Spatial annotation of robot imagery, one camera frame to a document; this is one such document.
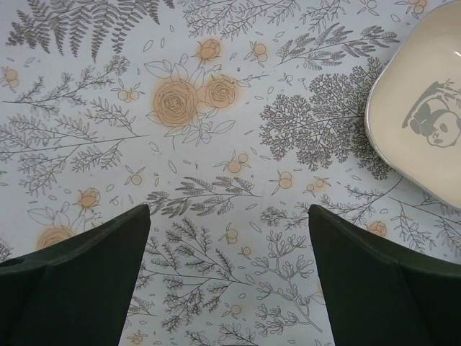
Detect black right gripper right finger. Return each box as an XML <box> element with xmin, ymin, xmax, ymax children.
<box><xmin>308</xmin><ymin>205</ymin><xmax>460</xmax><ymax>345</ymax></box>

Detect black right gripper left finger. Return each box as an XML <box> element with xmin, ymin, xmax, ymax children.
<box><xmin>1</xmin><ymin>205</ymin><xmax>151</xmax><ymax>345</ymax></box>

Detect cream square panda dish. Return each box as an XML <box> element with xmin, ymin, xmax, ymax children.
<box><xmin>365</xmin><ymin>1</ymin><xmax>460</xmax><ymax>209</ymax></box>

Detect floral patterned table mat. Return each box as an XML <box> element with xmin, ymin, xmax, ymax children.
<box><xmin>1</xmin><ymin>1</ymin><xmax>460</xmax><ymax>345</ymax></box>

